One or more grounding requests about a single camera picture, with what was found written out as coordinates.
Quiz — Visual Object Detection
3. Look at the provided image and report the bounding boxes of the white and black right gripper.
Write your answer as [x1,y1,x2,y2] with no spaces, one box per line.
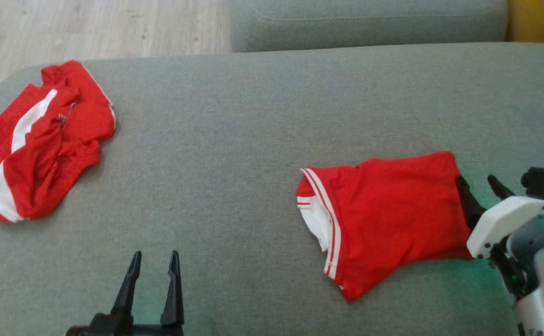
[455,174,544,259]

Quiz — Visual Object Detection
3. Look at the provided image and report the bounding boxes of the yellow sofa section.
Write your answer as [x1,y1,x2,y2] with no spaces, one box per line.
[508,0,544,47]

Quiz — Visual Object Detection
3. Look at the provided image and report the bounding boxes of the grey stitched sofa cushion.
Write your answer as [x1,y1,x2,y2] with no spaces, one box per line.
[231,0,509,53]

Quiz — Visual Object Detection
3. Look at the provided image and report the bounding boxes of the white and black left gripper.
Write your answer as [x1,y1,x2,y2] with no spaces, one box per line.
[66,250,184,336]

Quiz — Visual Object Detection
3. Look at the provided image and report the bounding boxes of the red and white jersey shirt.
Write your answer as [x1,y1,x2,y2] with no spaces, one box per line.
[296,151,474,302]

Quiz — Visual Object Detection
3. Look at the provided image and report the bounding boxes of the red shorts with white stripe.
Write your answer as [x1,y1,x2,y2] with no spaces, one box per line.
[0,60,116,223]

